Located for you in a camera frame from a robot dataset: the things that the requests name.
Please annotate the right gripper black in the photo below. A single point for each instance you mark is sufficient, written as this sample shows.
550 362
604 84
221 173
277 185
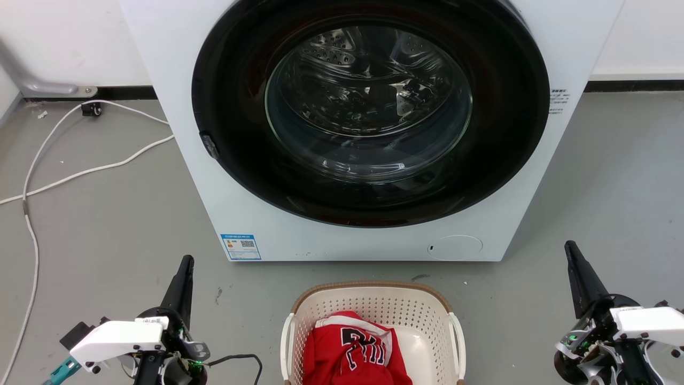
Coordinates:
593 347

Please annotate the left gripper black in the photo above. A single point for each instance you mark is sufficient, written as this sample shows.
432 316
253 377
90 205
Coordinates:
184 347

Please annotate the cream perforated laundry basket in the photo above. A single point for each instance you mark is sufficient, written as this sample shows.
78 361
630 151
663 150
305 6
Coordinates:
374 302

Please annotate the blue energy label sticker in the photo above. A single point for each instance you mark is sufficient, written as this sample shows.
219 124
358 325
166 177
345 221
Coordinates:
240 247

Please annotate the round white filter cover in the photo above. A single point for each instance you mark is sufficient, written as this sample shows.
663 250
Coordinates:
455 247

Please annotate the white front-load washing machine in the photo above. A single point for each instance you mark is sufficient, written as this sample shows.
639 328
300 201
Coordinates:
320 241

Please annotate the red basketball jersey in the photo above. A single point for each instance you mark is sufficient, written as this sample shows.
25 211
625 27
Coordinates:
331 353

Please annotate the black round washer door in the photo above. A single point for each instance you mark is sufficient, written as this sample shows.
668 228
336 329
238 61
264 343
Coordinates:
235 133

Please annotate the small text sticker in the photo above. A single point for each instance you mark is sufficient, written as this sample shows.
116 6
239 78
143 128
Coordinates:
559 101

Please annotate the small black floor plug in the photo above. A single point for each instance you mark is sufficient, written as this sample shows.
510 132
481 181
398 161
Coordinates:
92 109

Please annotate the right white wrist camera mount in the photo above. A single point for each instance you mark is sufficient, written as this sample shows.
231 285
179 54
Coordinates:
649 323

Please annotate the grey wall pipe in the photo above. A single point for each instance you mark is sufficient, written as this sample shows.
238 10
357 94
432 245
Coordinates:
43 87

